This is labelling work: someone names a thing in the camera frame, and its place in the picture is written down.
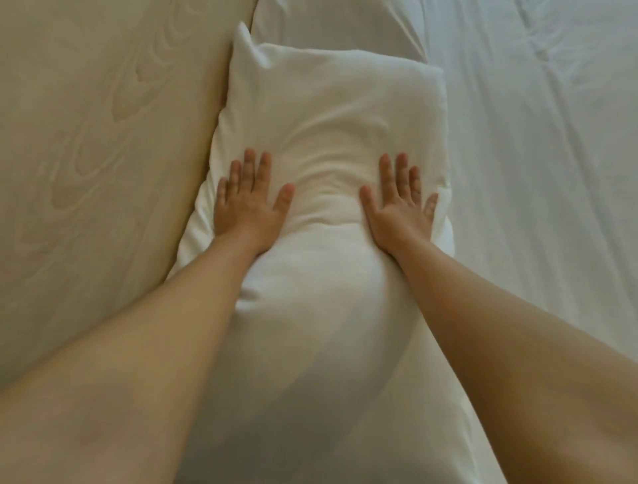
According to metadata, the person's right hand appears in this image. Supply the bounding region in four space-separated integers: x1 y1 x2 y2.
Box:
359 153 439 259

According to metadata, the white duvet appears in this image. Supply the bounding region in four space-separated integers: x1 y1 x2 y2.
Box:
420 0 638 372

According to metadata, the beige wooden headboard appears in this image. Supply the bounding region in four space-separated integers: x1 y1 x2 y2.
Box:
0 0 258 395

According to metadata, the person's right forearm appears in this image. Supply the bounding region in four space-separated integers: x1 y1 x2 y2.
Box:
391 238 638 484

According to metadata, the white pillow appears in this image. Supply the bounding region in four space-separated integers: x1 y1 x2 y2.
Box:
167 22 494 484
249 0 430 63

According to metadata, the person's left hand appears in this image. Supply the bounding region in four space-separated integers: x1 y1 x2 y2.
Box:
213 148 296 252

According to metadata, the person's left forearm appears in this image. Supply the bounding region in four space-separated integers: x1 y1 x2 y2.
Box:
0 234 274 484

